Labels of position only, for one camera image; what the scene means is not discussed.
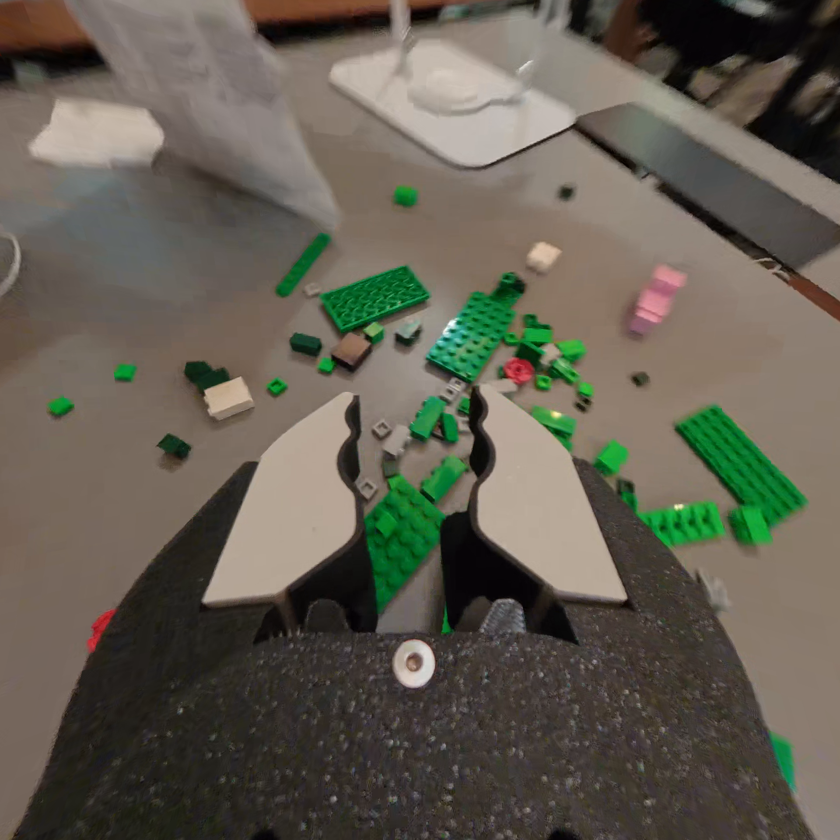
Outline white printed paper bag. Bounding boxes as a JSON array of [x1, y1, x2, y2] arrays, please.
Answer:
[[66, 0, 339, 232]]

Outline large white toy brick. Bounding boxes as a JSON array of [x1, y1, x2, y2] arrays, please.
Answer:
[[203, 377, 256, 421]]

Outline large green toy plate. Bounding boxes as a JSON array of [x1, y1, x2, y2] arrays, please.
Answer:
[[675, 405, 809, 528], [425, 289, 521, 385], [320, 265, 432, 333], [364, 474, 447, 613]]

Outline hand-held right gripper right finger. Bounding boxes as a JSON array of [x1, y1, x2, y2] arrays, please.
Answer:
[[440, 385, 630, 632]]

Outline grey desk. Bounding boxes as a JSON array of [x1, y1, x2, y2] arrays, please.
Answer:
[[0, 16, 840, 840]]

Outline white cable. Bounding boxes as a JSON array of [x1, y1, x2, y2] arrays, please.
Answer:
[[0, 226, 22, 298]]

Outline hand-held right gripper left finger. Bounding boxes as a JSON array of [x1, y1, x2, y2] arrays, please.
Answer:
[[202, 392, 379, 632]]

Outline wood-edged pale desk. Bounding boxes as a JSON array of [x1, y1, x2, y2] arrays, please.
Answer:
[[0, 0, 473, 53]]

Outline long narrow green toy plate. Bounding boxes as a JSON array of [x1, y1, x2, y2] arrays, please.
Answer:
[[276, 232, 333, 298]]

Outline short green toy plate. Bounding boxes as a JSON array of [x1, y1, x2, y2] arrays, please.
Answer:
[[638, 502, 727, 547]]

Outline grey toy brick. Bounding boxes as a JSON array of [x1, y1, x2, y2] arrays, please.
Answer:
[[696, 567, 731, 611]]

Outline black office chair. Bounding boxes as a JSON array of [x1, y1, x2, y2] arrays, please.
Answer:
[[630, 0, 840, 142]]

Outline pink toy pig figure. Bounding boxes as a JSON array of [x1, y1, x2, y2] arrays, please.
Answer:
[[626, 264, 689, 337]]

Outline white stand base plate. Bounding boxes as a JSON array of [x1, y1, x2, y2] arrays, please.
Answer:
[[328, 37, 577, 170]]

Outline pile of green toy bricks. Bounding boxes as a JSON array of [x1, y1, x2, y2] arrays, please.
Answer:
[[47, 185, 775, 549]]

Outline black desk cable cover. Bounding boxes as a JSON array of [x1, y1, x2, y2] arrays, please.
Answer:
[[576, 101, 840, 271]]

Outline small white paper packet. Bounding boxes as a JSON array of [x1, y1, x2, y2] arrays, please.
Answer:
[[29, 98, 165, 169]]

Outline white book stand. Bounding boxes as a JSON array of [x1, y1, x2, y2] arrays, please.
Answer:
[[390, 0, 559, 118]]

